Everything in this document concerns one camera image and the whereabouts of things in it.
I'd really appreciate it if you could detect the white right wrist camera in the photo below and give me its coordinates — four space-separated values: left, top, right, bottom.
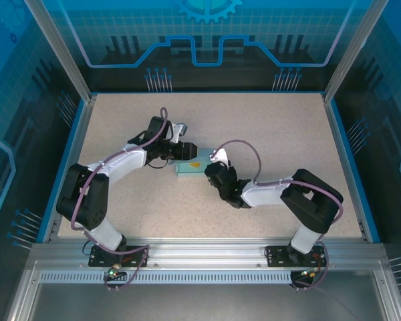
208 149 234 169

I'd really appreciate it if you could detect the slotted grey cable duct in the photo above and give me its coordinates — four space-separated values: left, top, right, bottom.
39 270 294 286

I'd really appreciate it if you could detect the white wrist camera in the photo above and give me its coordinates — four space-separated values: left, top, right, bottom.
208 149 234 169
170 122 190 144

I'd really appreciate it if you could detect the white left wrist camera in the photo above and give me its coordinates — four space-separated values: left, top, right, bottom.
170 122 190 144

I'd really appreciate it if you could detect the light blue paper box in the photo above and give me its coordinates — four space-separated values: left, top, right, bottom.
174 148 223 181

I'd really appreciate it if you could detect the aluminium mounting rail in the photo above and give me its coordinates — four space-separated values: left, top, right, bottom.
29 236 388 270

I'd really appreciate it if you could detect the grey metal shelf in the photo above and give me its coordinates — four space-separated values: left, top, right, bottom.
5 259 401 321

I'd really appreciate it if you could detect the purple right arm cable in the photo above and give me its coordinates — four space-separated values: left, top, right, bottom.
209 139 345 292

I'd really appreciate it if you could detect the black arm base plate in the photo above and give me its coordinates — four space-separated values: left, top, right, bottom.
263 243 327 268
88 245 148 268

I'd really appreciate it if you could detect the aluminium frame post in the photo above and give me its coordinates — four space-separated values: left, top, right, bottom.
321 0 394 104
23 0 98 103

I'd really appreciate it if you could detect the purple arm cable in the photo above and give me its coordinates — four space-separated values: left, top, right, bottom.
209 139 345 292
70 106 170 292

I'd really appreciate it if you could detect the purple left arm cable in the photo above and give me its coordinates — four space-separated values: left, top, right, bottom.
70 106 170 292

